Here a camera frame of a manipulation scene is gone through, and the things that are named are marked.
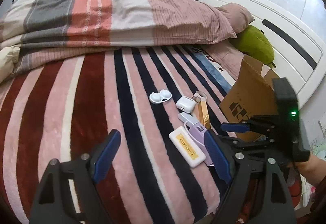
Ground purple small box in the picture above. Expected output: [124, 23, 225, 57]
[185, 122, 213, 166]

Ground tape roll with dispenser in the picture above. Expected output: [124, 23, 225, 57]
[192, 91, 207, 103]

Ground white yellow label case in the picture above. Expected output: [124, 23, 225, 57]
[169, 126, 206, 168]

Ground white earbuds case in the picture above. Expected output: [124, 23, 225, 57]
[176, 96, 196, 113]

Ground white cable adapter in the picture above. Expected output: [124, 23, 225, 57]
[178, 112, 199, 131]

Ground person right hand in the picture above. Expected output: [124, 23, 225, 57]
[288, 153, 326, 187]

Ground brown cardboard box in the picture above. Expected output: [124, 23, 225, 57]
[220, 55, 280, 127]

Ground white bed headboard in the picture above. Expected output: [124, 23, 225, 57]
[200, 0, 325, 108]

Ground green plush toy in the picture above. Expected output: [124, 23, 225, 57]
[229, 25, 276, 68]

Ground striped fleece blanket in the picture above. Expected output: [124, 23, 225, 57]
[1, 45, 231, 223]

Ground white contact lens case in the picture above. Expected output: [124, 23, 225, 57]
[149, 89, 172, 105]

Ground pink striped pillow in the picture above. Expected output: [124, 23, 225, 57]
[216, 3, 255, 34]

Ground cream fluffy blanket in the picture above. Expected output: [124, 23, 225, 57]
[0, 46, 20, 83]

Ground striped folded quilt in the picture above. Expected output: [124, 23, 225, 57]
[1, 0, 236, 73]

